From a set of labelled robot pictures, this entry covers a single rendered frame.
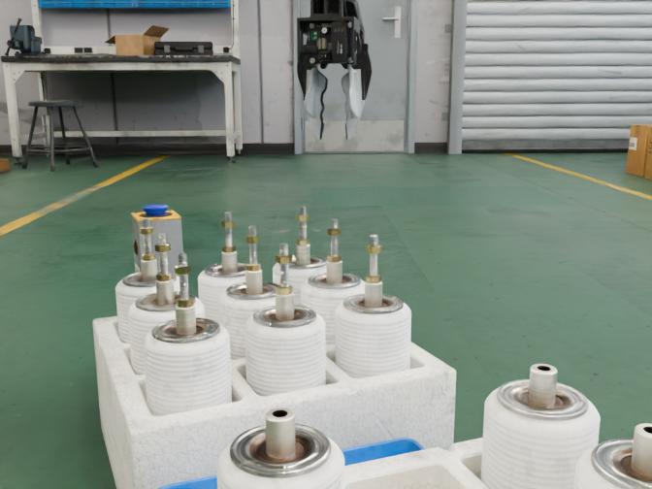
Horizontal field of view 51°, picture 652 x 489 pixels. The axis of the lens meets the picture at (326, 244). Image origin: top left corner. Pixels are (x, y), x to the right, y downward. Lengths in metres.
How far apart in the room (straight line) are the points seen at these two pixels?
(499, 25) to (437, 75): 0.61
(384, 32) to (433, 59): 0.45
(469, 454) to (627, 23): 5.74
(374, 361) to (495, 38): 5.19
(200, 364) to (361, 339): 0.20
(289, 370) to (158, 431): 0.16
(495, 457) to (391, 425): 0.24
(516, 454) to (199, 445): 0.33
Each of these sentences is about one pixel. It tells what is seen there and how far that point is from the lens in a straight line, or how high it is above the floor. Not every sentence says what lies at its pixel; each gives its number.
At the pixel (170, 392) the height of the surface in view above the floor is 0.20.
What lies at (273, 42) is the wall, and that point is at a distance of 5.80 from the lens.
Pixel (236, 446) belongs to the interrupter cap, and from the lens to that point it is 0.54.
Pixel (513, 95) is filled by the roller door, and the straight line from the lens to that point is 5.95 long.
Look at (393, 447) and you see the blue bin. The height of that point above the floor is 0.11.
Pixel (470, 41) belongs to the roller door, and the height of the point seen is 0.90.
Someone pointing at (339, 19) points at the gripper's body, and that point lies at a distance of 0.87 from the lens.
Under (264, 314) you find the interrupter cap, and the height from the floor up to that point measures 0.25.
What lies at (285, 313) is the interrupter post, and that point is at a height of 0.26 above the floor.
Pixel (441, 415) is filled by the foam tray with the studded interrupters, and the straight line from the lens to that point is 0.88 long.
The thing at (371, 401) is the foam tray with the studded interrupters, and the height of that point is 0.16.
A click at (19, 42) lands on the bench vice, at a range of 5.28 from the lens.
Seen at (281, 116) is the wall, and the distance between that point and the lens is 5.79.
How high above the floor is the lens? 0.51
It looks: 13 degrees down
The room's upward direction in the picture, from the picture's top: straight up
